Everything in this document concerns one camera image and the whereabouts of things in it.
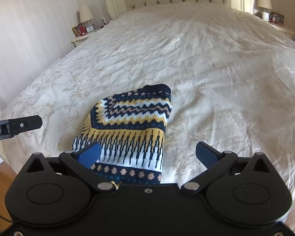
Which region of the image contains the navy yellow patterned knit sweater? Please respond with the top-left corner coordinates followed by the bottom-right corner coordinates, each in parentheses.
top-left (72, 84), bottom-right (172, 185)

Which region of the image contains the cream floral bedspread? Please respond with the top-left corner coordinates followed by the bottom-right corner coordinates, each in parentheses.
top-left (0, 2), bottom-right (295, 229)

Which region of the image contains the cream left nightstand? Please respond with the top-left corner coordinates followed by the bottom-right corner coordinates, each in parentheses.
top-left (71, 28), bottom-right (102, 47)

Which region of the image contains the cream nightstand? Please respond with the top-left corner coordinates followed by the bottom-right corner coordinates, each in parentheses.
top-left (71, 28), bottom-right (102, 47)
top-left (268, 22), bottom-right (295, 39)

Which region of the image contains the red candle jar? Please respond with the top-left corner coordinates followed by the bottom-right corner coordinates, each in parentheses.
top-left (79, 24), bottom-right (86, 36)

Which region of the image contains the small white alarm clock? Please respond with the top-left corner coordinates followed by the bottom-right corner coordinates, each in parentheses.
top-left (85, 24), bottom-right (95, 33)

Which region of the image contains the left bedside table lamp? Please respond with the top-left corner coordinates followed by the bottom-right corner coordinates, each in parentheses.
top-left (79, 5), bottom-right (94, 28)

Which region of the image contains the bedside table lamp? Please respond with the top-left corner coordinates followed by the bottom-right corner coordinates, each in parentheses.
top-left (257, 0), bottom-right (272, 22)
top-left (79, 5), bottom-right (94, 28)

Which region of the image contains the cream right nightstand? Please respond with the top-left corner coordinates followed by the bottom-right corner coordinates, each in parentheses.
top-left (268, 22), bottom-right (295, 39)

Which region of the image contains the right bedside table lamp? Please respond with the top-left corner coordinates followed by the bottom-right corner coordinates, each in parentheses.
top-left (257, 0), bottom-right (272, 22)

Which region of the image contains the wooden picture frame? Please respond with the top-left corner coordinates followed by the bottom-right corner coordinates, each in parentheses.
top-left (72, 25), bottom-right (82, 37)

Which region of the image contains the white wall socket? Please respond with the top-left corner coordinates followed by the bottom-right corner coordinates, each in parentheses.
top-left (100, 18), bottom-right (106, 26)

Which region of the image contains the dark frame on right nightstand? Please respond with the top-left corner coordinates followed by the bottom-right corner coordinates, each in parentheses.
top-left (269, 12), bottom-right (285, 25)

